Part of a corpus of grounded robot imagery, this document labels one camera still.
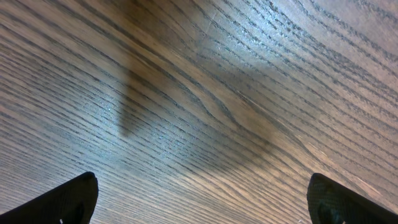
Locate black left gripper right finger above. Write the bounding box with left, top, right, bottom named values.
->
left=307, top=173, right=397, bottom=224

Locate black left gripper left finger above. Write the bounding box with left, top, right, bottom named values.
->
left=1, top=172, right=98, bottom=224

